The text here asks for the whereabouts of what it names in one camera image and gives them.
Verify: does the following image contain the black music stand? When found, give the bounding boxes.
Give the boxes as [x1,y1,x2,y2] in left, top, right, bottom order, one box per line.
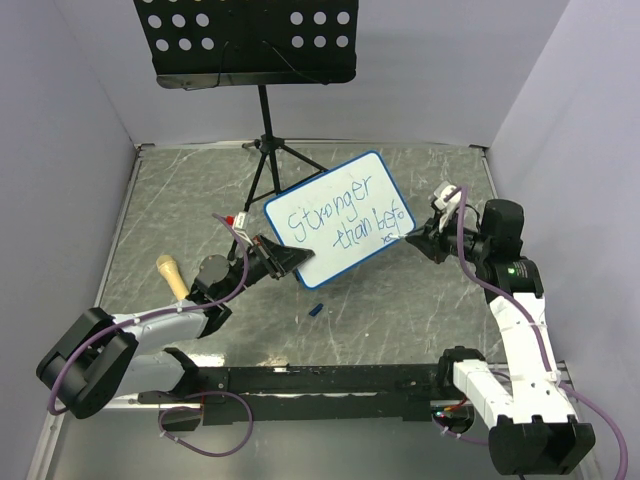
[132,0,331,263]

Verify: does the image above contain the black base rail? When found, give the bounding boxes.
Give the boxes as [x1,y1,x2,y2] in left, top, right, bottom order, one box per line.
[138,364,463,426]

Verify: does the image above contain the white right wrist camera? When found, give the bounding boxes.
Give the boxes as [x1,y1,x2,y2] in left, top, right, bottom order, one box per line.
[431,181,462,233]

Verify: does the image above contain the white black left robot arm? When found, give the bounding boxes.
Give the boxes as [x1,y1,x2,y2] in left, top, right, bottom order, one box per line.
[36,235,314,419]

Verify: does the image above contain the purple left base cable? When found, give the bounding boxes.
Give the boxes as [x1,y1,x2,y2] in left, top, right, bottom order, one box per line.
[158,392,254,456]

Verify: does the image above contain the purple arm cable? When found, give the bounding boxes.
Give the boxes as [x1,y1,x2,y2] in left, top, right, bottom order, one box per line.
[47,210,250,416]
[447,185,629,480]

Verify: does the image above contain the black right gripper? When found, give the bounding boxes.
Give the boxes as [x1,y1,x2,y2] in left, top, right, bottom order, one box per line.
[406,207,491,264]

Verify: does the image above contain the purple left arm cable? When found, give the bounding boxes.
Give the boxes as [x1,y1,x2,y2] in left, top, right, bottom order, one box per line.
[47,210,250,416]

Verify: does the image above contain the blue marker cap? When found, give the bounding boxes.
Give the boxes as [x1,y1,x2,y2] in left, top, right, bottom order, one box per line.
[309,303,324,317]

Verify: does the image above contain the wooden mallet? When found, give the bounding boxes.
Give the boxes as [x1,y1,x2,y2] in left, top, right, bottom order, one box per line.
[156,255,189,301]

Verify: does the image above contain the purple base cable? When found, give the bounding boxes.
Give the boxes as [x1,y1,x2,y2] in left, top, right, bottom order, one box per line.
[158,392,254,456]
[434,394,491,447]

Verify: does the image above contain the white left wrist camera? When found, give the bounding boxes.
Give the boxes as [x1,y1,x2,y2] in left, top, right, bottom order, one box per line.
[224,211,259,246]

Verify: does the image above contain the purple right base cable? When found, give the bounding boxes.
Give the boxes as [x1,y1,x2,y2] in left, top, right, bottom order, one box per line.
[434,394,491,447]

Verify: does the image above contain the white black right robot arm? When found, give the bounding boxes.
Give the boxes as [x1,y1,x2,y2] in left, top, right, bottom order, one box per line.
[406,196,596,475]

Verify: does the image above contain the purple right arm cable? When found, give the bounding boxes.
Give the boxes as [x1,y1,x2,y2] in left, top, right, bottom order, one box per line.
[447,185,629,480]

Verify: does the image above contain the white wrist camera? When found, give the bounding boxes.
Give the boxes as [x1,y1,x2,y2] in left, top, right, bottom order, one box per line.
[224,211,259,246]
[431,181,462,233]

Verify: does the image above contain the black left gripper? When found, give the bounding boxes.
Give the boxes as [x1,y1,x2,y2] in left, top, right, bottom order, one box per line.
[220,233,314,303]

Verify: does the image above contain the blue framed whiteboard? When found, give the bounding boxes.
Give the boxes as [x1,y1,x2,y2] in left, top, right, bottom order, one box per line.
[264,151,416,290]

